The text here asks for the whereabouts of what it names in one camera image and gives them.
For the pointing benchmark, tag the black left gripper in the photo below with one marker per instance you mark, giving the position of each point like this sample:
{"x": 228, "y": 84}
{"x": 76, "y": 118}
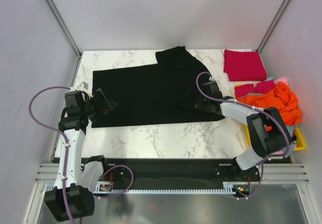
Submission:
{"x": 110, "y": 104}

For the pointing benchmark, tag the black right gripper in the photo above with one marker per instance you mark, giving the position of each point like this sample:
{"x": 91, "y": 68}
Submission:
{"x": 199, "y": 104}

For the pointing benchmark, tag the black t shirt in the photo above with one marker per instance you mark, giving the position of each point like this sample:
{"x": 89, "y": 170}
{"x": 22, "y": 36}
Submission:
{"x": 161, "y": 93}

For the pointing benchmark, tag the yellow plastic bin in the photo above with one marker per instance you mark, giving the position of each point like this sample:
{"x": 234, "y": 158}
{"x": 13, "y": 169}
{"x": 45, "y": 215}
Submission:
{"x": 301, "y": 145}

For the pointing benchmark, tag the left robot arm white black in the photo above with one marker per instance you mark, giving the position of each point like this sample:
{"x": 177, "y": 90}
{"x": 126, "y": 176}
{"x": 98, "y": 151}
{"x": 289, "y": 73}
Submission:
{"x": 72, "y": 194}

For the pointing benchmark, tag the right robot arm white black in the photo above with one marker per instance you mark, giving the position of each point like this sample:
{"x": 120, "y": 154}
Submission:
{"x": 267, "y": 131}

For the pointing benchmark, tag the magenta garment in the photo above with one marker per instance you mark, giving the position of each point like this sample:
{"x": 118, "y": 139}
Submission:
{"x": 259, "y": 88}

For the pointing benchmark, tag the folded red t shirt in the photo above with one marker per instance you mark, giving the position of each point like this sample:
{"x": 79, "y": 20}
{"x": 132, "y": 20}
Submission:
{"x": 243, "y": 66}

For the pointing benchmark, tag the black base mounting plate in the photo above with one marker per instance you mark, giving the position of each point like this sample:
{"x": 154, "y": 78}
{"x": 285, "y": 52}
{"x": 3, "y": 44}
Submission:
{"x": 174, "y": 173}

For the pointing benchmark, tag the orange t shirt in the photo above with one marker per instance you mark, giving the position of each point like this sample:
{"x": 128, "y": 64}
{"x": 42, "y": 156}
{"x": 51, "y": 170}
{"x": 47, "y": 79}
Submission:
{"x": 264, "y": 101}

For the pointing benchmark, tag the pink garment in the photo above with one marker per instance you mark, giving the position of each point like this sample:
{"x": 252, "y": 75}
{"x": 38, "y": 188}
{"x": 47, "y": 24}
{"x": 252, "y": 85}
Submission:
{"x": 282, "y": 79}

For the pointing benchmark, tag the grey blue garment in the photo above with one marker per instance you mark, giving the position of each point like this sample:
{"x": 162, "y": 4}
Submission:
{"x": 290, "y": 133}

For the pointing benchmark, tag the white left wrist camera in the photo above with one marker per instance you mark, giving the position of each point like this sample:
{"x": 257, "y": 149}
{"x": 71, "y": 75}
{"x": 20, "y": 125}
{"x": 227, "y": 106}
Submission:
{"x": 81, "y": 87}

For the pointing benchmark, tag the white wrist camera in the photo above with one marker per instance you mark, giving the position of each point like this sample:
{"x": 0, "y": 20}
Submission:
{"x": 81, "y": 87}
{"x": 212, "y": 79}

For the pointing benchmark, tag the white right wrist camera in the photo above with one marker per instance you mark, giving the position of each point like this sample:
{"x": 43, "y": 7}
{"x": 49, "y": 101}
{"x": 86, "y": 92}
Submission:
{"x": 212, "y": 79}

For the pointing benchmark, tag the white slotted cable duct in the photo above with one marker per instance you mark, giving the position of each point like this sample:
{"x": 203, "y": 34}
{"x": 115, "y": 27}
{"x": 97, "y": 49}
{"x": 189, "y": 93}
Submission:
{"x": 225, "y": 190}

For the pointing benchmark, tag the aluminium front rail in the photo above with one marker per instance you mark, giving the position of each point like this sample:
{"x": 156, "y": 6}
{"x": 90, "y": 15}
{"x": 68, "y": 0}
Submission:
{"x": 273, "y": 174}

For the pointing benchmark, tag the left aluminium frame post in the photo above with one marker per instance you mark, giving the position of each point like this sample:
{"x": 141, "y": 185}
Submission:
{"x": 63, "y": 26}

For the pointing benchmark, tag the aluminium frame post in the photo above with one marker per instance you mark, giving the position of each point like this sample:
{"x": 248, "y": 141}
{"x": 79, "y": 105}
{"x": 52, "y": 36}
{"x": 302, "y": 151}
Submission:
{"x": 63, "y": 26}
{"x": 274, "y": 23}

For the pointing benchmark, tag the right aluminium frame post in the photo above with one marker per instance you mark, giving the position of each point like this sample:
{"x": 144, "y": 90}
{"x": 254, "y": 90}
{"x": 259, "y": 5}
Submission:
{"x": 274, "y": 23}

